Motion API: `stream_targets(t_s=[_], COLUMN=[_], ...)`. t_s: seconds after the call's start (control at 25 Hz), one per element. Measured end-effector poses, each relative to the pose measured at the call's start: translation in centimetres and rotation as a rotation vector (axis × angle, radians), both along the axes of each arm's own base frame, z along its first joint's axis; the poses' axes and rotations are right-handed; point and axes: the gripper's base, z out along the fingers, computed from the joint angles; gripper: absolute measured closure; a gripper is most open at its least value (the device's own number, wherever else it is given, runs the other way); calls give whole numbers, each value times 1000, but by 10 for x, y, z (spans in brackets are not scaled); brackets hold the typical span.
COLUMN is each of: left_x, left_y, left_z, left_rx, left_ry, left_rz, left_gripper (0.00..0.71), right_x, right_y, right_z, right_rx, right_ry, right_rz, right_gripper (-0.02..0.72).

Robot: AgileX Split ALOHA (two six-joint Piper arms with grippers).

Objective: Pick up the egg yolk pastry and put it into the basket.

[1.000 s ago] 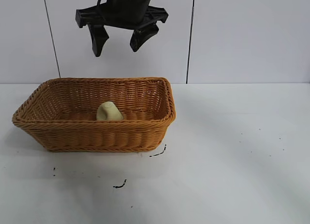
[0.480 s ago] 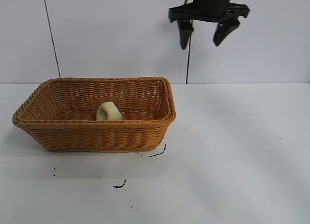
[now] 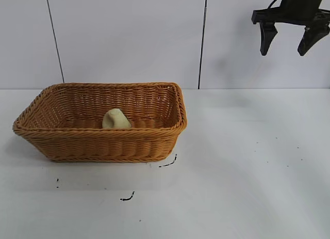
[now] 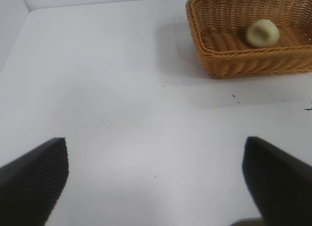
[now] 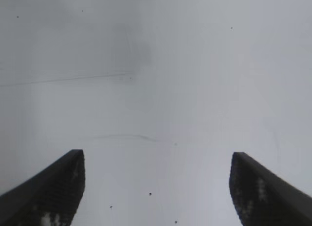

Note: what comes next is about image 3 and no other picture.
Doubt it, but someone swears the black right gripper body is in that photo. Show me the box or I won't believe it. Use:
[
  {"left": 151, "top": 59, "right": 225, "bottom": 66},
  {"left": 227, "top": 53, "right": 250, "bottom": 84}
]
[{"left": 251, "top": 0, "right": 330, "bottom": 30}]

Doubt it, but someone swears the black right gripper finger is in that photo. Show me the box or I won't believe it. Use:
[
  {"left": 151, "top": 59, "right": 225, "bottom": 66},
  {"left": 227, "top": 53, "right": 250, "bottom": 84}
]
[
  {"left": 297, "top": 26, "right": 330, "bottom": 57},
  {"left": 258, "top": 22, "right": 279, "bottom": 56}
]

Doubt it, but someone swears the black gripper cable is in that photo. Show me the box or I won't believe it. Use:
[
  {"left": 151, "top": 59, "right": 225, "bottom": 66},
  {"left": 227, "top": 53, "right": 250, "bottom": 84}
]
[{"left": 267, "top": 0, "right": 284, "bottom": 10}]

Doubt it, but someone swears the woven wicker basket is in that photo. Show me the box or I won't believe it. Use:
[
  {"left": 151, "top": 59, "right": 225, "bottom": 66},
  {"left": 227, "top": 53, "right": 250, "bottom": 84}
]
[{"left": 12, "top": 82, "right": 188, "bottom": 163}]

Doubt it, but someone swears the pale egg yolk pastry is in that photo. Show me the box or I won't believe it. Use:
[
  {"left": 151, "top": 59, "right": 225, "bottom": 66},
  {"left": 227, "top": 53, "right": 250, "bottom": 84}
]
[{"left": 102, "top": 108, "right": 133, "bottom": 130}]

